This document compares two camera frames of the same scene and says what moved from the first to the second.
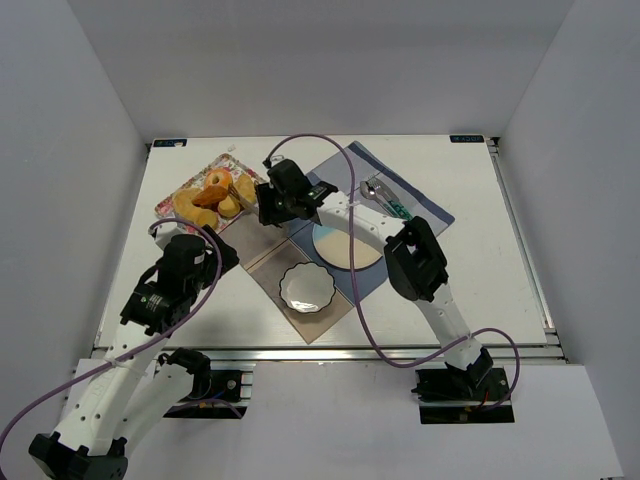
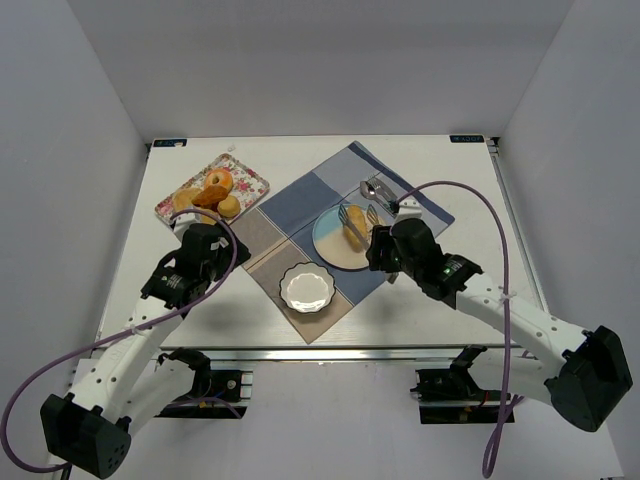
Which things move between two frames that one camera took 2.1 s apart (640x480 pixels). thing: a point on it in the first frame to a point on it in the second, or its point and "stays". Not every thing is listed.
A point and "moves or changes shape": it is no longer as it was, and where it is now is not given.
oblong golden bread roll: [246, 185] moves or changes shape
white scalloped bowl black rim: [306, 287] stays
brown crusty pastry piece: [210, 197] stays
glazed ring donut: [224, 176] stays
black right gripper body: [267, 205] to [376, 248]
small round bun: [227, 207] stays
